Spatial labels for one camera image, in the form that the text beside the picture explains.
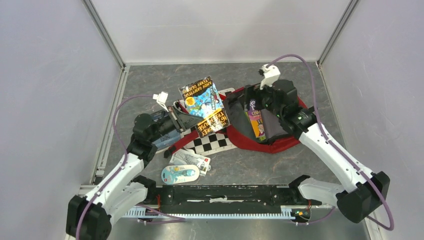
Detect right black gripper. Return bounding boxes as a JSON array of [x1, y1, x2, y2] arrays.
[[239, 82, 284, 119]]

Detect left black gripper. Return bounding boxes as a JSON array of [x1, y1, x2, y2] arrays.
[[148, 104, 204, 143]]

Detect blue black treehouse book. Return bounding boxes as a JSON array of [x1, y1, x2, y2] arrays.
[[178, 76, 230, 138]]

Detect dark blue book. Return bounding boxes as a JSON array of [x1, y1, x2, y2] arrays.
[[151, 110, 181, 152]]

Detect purple colourful book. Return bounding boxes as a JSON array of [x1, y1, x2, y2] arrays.
[[245, 99, 266, 141]]

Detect red student backpack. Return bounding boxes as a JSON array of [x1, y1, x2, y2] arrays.
[[164, 85, 317, 158]]

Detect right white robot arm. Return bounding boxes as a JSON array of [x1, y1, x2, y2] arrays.
[[254, 79, 391, 223]]

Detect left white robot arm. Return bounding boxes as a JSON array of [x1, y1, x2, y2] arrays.
[[65, 106, 202, 240]]

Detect packaged ruler set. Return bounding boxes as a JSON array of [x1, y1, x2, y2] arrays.
[[169, 149, 211, 176]]

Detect black white chess mat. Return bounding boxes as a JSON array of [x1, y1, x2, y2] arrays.
[[167, 99, 235, 156]]

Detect blue packaged correction tape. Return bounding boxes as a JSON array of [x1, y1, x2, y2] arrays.
[[160, 164, 200, 185]]

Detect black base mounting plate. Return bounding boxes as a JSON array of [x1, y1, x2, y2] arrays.
[[141, 184, 322, 214]]

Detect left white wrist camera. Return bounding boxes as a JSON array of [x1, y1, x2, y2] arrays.
[[152, 91, 169, 112]]

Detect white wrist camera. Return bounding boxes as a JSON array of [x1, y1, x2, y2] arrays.
[[152, 91, 169, 112], [259, 64, 281, 90]]

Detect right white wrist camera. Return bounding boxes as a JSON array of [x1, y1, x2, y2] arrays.
[[259, 64, 281, 90]]

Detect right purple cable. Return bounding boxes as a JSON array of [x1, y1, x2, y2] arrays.
[[266, 54, 395, 232]]

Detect purple cable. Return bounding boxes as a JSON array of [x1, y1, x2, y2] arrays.
[[266, 54, 395, 232], [75, 95, 186, 240]]

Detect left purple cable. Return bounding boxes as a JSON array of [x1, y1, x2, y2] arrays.
[[75, 95, 186, 240]]

